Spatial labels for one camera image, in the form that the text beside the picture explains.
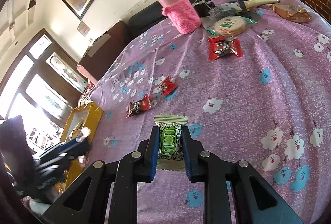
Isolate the green white candy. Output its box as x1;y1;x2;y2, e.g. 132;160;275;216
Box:
154;115;188;172

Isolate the black red brown-sugar candy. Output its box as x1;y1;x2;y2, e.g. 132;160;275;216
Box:
127;94;151;118

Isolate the small red candy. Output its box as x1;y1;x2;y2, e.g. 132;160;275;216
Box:
159;77;177;97

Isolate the yellow cardboard box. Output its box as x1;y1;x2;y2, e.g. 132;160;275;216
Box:
55;101;103;194

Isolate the purple floral tablecloth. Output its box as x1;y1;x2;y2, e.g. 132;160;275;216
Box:
87;6;330;223

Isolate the red candy pack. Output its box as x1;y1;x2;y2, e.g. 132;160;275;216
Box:
207;36;243;61

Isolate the brown pink armchair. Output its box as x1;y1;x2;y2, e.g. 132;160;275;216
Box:
76;21;131;85

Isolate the round rice cracker pack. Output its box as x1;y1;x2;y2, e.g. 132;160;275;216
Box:
206;15;256;38

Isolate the pink knit-sleeved bottle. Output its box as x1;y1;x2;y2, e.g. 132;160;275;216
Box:
158;0;201;35

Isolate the cream horn-shaped object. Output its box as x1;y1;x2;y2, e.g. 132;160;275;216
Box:
244;0;279;9

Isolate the brown bread bag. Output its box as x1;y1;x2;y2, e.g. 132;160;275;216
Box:
269;2;312;23

